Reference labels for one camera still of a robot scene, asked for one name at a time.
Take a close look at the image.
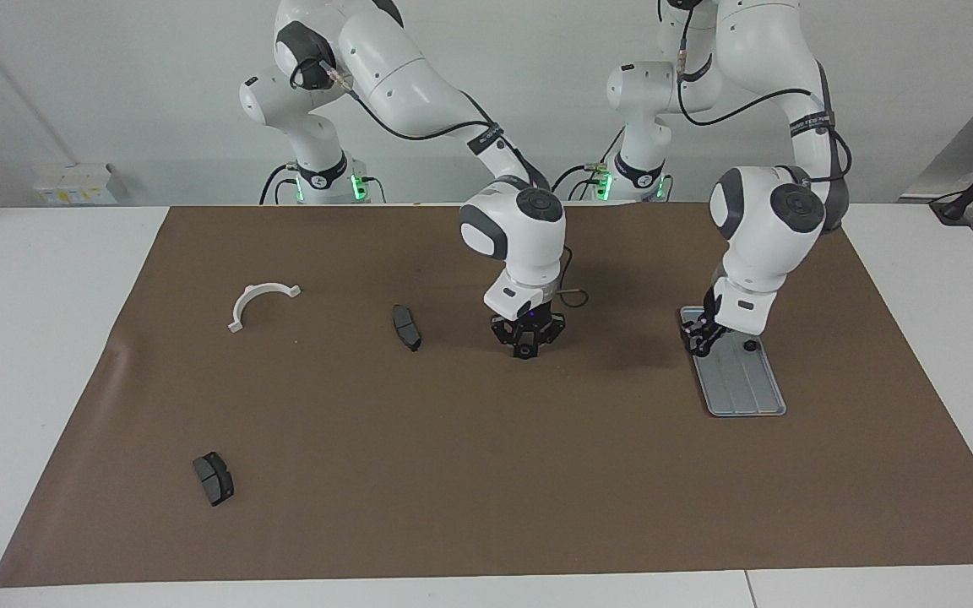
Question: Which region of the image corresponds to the silver metal tray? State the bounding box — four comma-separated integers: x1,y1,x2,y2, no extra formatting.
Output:
679,306,788,418

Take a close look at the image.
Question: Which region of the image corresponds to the dark grey brake pad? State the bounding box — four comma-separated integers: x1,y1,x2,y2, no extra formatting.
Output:
192,452,236,508
391,304,423,353

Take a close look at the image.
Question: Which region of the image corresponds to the brown paper table mat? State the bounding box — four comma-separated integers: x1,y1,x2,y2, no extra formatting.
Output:
0,201,973,588

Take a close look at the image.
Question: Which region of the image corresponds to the black left base cable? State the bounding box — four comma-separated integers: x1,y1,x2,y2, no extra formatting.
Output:
547,125,627,202

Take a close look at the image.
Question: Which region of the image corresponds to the black base cable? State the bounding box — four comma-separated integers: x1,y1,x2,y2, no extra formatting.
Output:
260,163,302,205
547,125,627,202

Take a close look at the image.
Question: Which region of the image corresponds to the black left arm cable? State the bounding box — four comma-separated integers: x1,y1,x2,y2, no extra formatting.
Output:
677,0,852,182

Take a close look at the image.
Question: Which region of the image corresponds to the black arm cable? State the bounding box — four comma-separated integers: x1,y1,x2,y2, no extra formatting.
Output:
677,0,852,182
288,59,589,309

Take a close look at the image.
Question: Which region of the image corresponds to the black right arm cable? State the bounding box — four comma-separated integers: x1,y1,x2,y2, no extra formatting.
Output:
288,59,589,309

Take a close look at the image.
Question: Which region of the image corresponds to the white curved plastic bracket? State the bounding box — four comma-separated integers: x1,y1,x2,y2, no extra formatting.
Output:
229,283,302,334

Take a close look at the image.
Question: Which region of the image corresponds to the black right base cable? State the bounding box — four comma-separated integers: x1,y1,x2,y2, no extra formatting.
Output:
260,163,302,205

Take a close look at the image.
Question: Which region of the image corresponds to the white wall socket box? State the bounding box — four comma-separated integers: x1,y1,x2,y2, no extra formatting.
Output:
33,163,120,206

